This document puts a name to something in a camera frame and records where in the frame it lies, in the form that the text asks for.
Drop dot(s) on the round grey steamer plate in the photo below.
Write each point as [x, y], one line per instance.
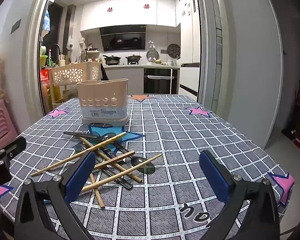
[152, 55]

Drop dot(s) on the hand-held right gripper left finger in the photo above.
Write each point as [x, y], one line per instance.
[79, 172]

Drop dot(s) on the red crate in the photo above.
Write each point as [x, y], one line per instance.
[44, 75]

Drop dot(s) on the white plastic bag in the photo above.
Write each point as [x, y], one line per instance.
[69, 43]

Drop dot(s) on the black kitchen faucet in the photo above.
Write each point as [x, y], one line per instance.
[56, 44]

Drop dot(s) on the dark jacket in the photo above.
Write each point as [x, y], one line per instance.
[104, 73]

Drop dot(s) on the beige perforated utensil holder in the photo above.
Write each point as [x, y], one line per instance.
[102, 90]

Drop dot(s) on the white fridge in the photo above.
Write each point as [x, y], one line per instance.
[187, 55]

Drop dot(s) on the dark wall switch panel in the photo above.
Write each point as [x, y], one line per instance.
[16, 26]

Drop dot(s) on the knife block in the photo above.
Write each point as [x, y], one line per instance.
[61, 60]

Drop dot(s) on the white spice shelf rack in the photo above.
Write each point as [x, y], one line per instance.
[89, 55]

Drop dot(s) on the green plastic basket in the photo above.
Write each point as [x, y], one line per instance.
[43, 58]

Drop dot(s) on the dark round wall rack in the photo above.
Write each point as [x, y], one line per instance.
[173, 50]

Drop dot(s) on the white pot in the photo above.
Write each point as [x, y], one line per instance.
[170, 62]

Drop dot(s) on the black range hood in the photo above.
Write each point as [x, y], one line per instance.
[122, 40]

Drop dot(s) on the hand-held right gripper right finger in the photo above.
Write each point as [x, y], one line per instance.
[213, 175]

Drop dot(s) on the black built-in oven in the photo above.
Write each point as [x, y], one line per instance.
[160, 82]

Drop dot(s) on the yellow oil bottle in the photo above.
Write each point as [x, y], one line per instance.
[55, 92]

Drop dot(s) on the grey sliding door frame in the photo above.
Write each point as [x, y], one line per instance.
[36, 55]

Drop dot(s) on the checked star-print tablecloth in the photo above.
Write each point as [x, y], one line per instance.
[177, 135]

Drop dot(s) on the black wok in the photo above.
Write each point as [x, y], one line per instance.
[112, 60]

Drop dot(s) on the black cooking pot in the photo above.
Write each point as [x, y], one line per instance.
[133, 58]

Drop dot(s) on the white upper cabinets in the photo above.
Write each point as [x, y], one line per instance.
[130, 15]

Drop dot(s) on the beige flower-cutout basket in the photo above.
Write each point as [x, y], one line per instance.
[72, 73]

